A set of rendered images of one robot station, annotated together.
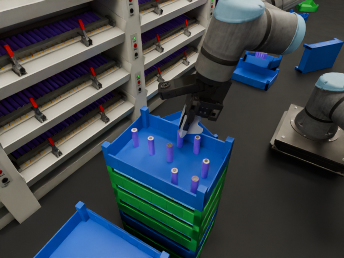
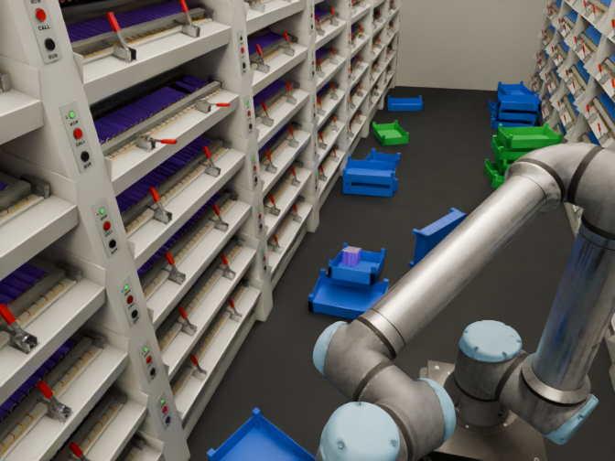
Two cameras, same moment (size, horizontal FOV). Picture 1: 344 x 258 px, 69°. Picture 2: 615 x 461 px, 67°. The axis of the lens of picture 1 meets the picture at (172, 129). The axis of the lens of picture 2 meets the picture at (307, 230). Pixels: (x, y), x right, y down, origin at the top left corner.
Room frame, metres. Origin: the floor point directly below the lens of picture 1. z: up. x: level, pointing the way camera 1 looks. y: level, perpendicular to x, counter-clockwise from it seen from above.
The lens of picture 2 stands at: (0.21, 0.02, 1.33)
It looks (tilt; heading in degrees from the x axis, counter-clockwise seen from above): 32 degrees down; 343
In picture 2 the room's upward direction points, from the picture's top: 2 degrees counter-clockwise
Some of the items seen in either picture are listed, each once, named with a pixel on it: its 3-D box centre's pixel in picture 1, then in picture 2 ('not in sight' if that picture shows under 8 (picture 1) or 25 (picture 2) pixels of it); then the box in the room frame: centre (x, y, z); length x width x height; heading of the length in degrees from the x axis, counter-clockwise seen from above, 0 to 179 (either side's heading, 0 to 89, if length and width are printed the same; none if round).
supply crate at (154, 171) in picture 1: (168, 151); not in sight; (0.47, 0.01, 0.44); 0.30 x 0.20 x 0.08; 60
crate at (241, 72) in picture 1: (253, 73); (349, 294); (1.60, -0.59, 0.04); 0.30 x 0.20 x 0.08; 54
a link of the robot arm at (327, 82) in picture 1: (332, 95); (489, 358); (0.91, -0.71, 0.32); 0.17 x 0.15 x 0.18; 19
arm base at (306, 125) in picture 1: (318, 117); (478, 387); (0.92, -0.71, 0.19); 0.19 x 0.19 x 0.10
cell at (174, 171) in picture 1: (174, 177); not in sight; (0.38, -0.01, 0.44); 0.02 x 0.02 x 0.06
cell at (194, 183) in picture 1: (194, 186); not in sight; (0.36, -0.06, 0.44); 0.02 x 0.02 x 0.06
